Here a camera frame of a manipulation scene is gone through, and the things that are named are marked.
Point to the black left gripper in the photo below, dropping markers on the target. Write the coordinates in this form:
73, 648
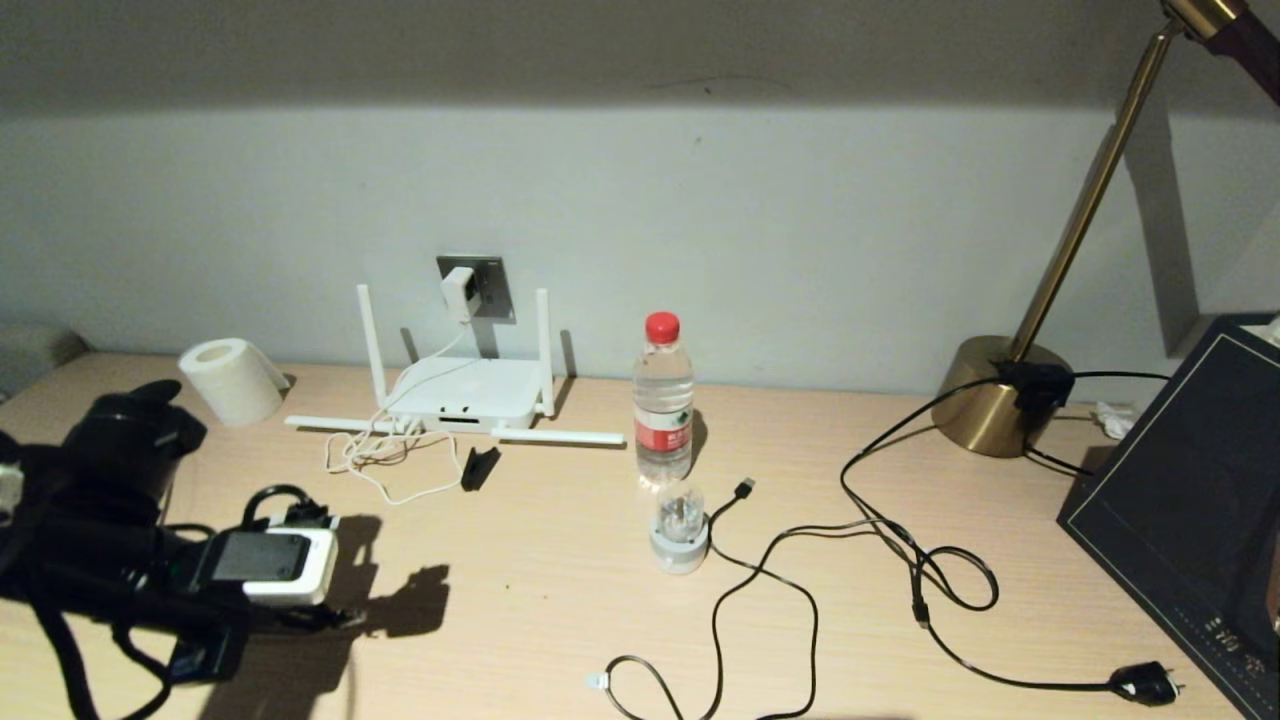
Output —
205, 655

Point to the white router with antennas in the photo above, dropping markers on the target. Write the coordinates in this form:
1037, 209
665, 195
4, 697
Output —
465, 390

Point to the small black stand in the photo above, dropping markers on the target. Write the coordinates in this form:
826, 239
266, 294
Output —
480, 468

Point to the white toilet paper roll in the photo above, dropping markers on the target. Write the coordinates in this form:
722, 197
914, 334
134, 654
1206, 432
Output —
235, 385

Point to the small white clear humidifier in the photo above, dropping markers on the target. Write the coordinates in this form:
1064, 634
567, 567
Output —
680, 545

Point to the water bottle red cap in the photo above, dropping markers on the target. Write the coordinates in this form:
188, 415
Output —
663, 410

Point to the brass desk lamp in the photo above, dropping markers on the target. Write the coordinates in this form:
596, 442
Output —
985, 410

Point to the crumpled white tissue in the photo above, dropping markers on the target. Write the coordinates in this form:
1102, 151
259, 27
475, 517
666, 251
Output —
1112, 420

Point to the black box with gold trim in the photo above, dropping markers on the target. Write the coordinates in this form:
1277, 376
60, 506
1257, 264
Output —
1180, 480

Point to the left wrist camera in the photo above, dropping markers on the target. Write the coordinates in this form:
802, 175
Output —
270, 565

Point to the grey wall socket plate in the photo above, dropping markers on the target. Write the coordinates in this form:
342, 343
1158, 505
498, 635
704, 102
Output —
495, 290

